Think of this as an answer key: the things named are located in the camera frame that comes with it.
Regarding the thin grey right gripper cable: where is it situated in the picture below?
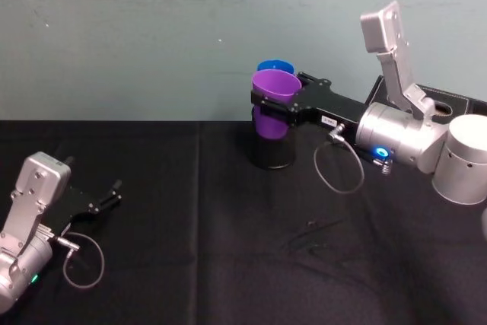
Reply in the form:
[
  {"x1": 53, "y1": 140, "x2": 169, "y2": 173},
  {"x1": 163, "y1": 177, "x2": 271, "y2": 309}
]
[{"x1": 314, "y1": 123, "x2": 365, "y2": 195}]

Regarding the thin grey gripper cable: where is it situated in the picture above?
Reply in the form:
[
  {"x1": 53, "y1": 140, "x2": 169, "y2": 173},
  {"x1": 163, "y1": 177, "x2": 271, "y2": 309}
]
[
  {"x1": 56, "y1": 232, "x2": 107, "y2": 288},
  {"x1": 314, "y1": 123, "x2": 365, "y2": 195}
]

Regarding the black table cloth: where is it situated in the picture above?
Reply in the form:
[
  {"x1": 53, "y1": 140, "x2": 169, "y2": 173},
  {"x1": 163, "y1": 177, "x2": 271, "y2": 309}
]
[{"x1": 0, "y1": 119, "x2": 487, "y2": 325}]

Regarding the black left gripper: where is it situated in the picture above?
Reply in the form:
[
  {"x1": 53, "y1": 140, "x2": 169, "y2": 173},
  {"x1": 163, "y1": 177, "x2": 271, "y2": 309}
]
[{"x1": 49, "y1": 178, "x2": 123, "y2": 233}]

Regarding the thin grey left gripper cable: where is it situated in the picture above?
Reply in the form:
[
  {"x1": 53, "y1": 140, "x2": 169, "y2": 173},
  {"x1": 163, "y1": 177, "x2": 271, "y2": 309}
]
[{"x1": 56, "y1": 232, "x2": 107, "y2": 288}]

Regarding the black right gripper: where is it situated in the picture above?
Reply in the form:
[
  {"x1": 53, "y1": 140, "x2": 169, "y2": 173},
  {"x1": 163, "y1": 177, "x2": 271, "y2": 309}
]
[{"x1": 250, "y1": 71, "x2": 365, "y2": 133}]

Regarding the blue plastic cup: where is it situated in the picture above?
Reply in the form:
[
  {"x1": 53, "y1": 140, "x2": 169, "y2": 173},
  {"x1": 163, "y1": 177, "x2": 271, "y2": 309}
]
[{"x1": 256, "y1": 59, "x2": 296, "y2": 75}]

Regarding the purple plastic cup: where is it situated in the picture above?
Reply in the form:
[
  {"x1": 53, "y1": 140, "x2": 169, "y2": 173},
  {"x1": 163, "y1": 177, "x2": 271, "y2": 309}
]
[{"x1": 251, "y1": 69, "x2": 302, "y2": 140}]

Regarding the black stitched box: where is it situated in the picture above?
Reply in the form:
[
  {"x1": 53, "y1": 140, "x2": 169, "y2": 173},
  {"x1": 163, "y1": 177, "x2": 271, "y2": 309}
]
[{"x1": 364, "y1": 75, "x2": 487, "y2": 121}]

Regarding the black plastic cup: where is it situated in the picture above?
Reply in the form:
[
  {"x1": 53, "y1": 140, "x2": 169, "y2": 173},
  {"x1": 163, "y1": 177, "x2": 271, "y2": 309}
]
[{"x1": 248, "y1": 133, "x2": 297, "y2": 170}]

